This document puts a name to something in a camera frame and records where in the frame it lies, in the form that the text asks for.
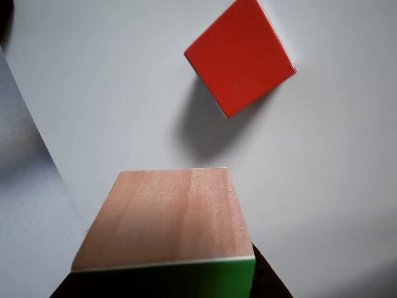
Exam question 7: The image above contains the red blue cube with marker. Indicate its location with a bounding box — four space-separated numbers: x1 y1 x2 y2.
183 0 298 119

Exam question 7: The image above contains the wooden cube with green face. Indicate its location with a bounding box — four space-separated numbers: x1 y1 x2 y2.
70 167 257 298

